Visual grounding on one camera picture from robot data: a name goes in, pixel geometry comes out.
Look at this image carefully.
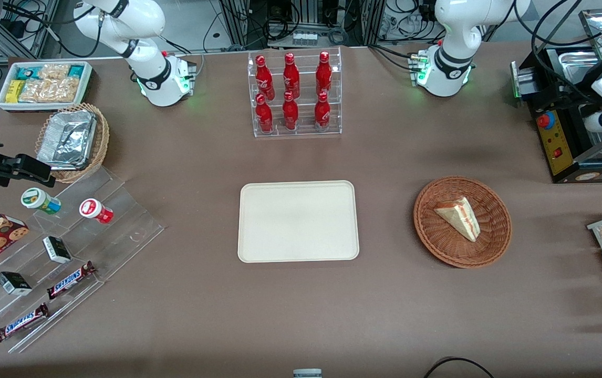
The cream plastic tray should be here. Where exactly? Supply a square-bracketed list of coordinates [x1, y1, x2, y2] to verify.
[237, 180, 360, 263]

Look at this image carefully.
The clear acrylic bottle rack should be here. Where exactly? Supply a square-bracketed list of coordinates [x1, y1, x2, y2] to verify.
[247, 46, 342, 138]

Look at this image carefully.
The brown wicker basket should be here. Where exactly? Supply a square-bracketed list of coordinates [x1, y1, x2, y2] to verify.
[413, 175, 513, 269]

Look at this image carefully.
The black food warmer machine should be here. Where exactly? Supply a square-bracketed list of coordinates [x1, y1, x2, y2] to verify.
[510, 8, 602, 184]

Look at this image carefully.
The Snickers chocolate bar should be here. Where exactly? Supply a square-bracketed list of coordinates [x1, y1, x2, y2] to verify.
[0, 303, 49, 343]
[47, 261, 97, 300]

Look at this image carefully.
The light wicker basket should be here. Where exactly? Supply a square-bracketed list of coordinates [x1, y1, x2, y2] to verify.
[35, 102, 110, 184]

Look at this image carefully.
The red lid snack cup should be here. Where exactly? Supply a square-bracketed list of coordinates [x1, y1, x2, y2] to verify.
[79, 198, 114, 225]

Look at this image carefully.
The white plastic snack bin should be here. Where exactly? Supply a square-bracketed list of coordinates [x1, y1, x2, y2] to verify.
[0, 61, 93, 112]

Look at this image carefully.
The clear bag of crackers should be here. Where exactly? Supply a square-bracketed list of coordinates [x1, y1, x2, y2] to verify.
[37, 64, 71, 81]
[19, 78, 81, 103]

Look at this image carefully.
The green lid snack cup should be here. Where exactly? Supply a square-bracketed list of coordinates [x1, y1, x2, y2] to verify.
[21, 187, 62, 215]

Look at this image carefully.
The triangle sandwich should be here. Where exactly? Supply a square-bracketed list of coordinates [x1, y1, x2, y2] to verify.
[434, 196, 481, 243]

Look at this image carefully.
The yellow snack packet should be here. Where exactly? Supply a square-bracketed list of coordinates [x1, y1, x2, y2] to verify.
[6, 80, 26, 103]

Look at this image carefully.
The black cable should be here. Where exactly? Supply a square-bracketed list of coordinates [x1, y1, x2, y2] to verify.
[423, 356, 495, 378]

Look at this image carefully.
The aluminium foil tray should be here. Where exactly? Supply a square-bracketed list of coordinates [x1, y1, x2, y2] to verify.
[37, 109, 97, 170]

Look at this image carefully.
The small black box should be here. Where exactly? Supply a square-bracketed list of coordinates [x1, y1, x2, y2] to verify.
[43, 236, 72, 264]
[0, 271, 33, 296]

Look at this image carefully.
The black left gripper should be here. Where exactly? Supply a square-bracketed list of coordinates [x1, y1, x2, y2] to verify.
[554, 79, 597, 109]

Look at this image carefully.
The clear acrylic stepped stand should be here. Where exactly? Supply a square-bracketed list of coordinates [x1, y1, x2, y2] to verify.
[0, 165, 166, 353]

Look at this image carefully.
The red cola bottle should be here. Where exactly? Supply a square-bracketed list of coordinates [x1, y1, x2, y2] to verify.
[283, 52, 300, 99]
[255, 93, 274, 133]
[314, 92, 331, 130]
[316, 51, 333, 97]
[282, 91, 299, 131]
[255, 55, 275, 100]

